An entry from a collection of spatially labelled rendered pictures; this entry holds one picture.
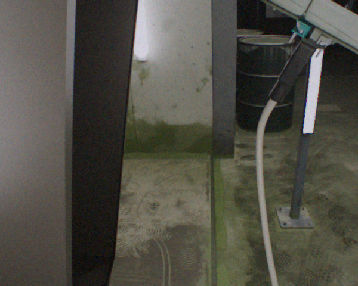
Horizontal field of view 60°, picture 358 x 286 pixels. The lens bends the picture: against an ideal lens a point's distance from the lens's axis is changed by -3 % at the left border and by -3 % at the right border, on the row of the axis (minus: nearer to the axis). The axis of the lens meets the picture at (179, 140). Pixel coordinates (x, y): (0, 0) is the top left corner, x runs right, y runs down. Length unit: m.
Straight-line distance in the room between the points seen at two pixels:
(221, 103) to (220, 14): 0.67
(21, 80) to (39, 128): 0.05
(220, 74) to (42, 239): 2.22
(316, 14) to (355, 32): 0.07
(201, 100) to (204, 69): 0.25
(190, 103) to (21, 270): 2.25
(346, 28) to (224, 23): 1.89
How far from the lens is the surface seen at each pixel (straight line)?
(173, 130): 2.68
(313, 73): 1.73
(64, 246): 0.41
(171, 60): 2.50
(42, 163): 0.35
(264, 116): 0.72
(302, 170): 1.96
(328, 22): 0.61
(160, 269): 1.76
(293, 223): 2.12
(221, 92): 2.55
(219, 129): 2.66
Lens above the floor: 1.33
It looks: 25 degrees down
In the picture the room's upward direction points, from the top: 3 degrees counter-clockwise
